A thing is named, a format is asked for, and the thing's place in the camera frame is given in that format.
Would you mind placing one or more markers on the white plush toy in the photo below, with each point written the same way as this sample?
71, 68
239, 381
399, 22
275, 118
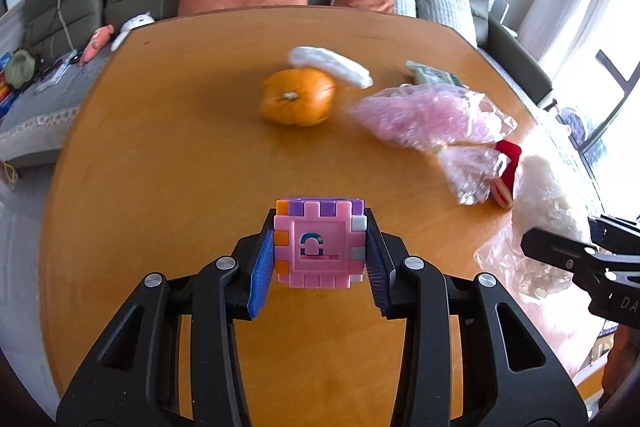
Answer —
132, 29

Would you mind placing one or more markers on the grey bedspread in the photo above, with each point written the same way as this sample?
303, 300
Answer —
45, 112

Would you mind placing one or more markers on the green hat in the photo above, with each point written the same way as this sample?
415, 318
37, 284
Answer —
21, 68

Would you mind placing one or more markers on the white plastic bag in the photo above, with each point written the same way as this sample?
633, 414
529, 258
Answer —
540, 187

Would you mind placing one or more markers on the wide grey quilted cushion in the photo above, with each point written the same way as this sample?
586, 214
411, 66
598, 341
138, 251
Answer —
447, 9

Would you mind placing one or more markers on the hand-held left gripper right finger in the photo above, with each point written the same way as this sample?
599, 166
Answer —
376, 272

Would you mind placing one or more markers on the pink toy block cube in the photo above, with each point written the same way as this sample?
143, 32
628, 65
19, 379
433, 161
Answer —
320, 247

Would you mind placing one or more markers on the green printed packet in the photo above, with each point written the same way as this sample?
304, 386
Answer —
432, 75

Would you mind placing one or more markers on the orange pumpkin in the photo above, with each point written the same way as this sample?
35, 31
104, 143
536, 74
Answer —
297, 99

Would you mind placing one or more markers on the white sock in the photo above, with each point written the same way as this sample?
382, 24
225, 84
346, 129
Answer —
330, 66

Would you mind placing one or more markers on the dark blue object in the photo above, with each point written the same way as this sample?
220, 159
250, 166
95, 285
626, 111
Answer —
570, 122

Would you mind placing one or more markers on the pink plush toy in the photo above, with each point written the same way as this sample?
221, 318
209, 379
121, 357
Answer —
96, 43

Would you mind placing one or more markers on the person's right forearm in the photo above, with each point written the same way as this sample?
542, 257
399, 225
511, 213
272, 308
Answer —
620, 362

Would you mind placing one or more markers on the bag of pink rubber bands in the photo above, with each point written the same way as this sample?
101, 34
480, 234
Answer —
430, 122

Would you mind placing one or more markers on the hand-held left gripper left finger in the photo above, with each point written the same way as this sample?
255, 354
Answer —
261, 274

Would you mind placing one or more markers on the clear bag with red item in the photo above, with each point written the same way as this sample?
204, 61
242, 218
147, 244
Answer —
507, 157

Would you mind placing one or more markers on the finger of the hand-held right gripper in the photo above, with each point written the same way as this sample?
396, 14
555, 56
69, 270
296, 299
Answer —
555, 249
617, 234

